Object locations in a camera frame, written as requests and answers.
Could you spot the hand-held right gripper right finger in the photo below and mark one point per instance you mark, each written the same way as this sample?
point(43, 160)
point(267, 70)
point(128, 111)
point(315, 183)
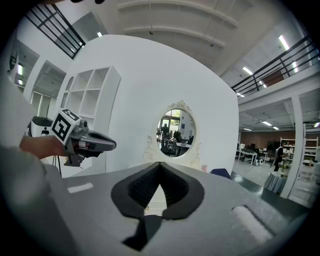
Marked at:
point(192, 197)

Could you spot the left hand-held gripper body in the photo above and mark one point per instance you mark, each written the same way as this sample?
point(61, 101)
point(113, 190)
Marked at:
point(62, 126)

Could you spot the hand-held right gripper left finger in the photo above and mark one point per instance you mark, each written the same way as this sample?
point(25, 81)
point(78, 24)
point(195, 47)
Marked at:
point(125, 197)

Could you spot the person's left forearm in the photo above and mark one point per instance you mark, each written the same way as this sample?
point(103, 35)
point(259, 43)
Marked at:
point(42, 147)

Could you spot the white dressing table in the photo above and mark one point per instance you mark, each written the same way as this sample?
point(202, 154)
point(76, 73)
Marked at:
point(156, 197)

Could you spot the white and black robot device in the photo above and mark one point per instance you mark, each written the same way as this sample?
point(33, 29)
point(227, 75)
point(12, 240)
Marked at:
point(40, 126)

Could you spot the blue upholstered chair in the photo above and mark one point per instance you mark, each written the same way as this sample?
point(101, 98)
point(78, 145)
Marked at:
point(221, 173)

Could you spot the white cubby shelf unit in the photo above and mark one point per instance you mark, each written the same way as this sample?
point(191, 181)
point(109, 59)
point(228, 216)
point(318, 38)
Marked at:
point(87, 95)

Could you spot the ornate white round mirror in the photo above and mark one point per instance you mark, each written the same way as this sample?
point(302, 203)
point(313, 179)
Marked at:
point(175, 132)

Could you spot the person's white shirt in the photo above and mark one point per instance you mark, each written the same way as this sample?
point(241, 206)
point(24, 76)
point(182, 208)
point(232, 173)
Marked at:
point(20, 180)

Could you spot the white office desk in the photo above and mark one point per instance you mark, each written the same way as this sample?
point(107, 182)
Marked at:
point(247, 153)

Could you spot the round table with grey cloth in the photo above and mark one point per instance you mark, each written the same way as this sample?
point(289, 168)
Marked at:
point(273, 182)

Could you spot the black metal railing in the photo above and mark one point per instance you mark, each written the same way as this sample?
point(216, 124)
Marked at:
point(57, 30)
point(280, 67)

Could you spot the ceiling strip light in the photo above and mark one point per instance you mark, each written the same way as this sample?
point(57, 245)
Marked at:
point(266, 123)
point(247, 70)
point(283, 42)

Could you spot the white storage rack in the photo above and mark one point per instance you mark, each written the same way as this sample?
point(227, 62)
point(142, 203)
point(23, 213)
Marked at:
point(310, 150)

